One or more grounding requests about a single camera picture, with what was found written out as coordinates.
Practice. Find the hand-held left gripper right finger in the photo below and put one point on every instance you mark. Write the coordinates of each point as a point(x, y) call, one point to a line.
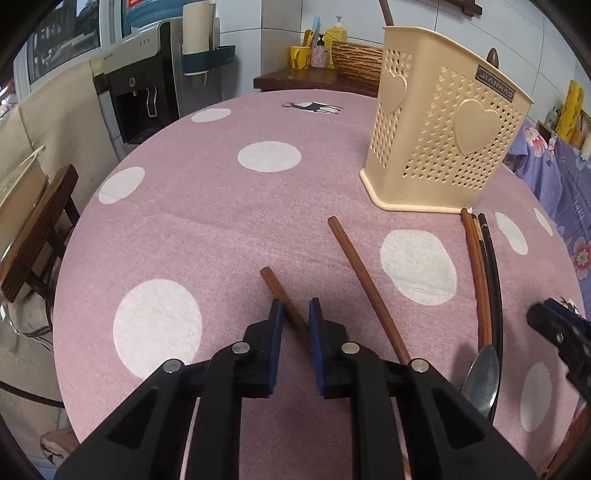
point(316, 332)

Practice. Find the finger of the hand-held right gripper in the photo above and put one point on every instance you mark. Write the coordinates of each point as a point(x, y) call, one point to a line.
point(563, 332)

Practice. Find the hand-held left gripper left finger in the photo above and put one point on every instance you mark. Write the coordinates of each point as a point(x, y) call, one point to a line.
point(276, 332)

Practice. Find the black chopstick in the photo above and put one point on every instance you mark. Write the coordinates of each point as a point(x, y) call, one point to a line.
point(496, 277)
point(489, 277)

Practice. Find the metal spoon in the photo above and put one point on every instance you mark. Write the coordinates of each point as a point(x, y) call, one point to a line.
point(482, 381)

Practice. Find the beige perforated utensil holder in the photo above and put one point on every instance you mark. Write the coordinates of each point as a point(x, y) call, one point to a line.
point(429, 138)

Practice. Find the purple floral cloth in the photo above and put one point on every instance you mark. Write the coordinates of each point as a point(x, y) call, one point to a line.
point(563, 194)

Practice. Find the yellow package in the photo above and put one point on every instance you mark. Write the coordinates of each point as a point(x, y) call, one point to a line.
point(570, 108)

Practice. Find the dark wooden counter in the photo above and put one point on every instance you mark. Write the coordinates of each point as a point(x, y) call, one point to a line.
point(304, 81)

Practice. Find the wooden chair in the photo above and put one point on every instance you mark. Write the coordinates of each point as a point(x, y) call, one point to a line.
point(41, 221)

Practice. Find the yellow cup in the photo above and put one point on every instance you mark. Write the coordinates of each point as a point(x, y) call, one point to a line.
point(300, 57)

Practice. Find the woven brown basin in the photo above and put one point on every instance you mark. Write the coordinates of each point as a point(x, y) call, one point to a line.
point(358, 60)

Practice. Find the floral pump bottle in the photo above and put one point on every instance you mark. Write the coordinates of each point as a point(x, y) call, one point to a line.
point(319, 56)

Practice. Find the water dispenser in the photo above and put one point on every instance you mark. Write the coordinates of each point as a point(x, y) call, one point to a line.
point(138, 83)

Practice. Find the yellow pump bottle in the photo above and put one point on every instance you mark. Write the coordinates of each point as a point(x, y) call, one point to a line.
point(336, 37)

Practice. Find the beige cloth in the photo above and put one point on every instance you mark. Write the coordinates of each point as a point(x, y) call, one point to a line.
point(64, 124)

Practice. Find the blue toothbrush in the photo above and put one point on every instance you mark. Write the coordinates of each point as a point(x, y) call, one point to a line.
point(315, 30)

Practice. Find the blue water bottle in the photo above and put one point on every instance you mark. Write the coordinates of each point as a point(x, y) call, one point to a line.
point(141, 11)

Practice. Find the teal wall holder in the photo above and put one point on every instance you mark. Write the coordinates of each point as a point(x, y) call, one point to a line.
point(207, 60)

